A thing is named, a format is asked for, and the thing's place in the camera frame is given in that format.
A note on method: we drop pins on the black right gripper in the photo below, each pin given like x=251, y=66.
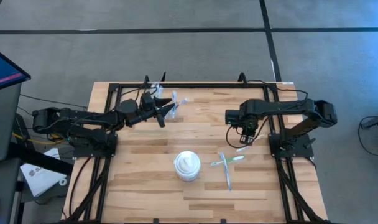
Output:
x=248, y=127

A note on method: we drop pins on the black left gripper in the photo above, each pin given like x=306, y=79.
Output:
x=142, y=117

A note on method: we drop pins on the orange white toothbrush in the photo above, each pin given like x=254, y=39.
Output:
x=242, y=149

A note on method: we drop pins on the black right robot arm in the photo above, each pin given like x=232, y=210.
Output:
x=285, y=107

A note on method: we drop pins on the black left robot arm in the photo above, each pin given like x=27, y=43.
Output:
x=83, y=119

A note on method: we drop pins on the clear acrylic organizer box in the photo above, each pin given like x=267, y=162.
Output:
x=172, y=117

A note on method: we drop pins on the black table clamp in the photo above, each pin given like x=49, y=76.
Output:
x=163, y=77
x=147, y=81
x=242, y=74

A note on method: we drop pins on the white Lysol wipes canister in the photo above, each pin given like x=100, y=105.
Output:
x=186, y=165

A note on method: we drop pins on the white tape roll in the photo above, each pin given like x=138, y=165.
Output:
x=61, y=180

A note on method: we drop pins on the grey stand foot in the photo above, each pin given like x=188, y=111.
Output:
x=377, y=121

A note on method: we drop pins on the black desk beam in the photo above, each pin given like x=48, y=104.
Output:
x=36, y=157

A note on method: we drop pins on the white paper booklet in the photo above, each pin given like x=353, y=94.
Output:
x=39, y=180

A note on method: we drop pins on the grey monitor cart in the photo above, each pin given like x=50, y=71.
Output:
x=4, y=124

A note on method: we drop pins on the monitor with blue screen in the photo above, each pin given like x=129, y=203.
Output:
x=2, y=70

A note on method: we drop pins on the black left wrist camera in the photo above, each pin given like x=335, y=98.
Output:
x=147, y=99

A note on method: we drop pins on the black aluminium table frame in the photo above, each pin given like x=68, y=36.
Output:
x=192, y=85

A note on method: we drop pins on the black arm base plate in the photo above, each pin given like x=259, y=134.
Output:
x=301, y=152
x=83, y=152

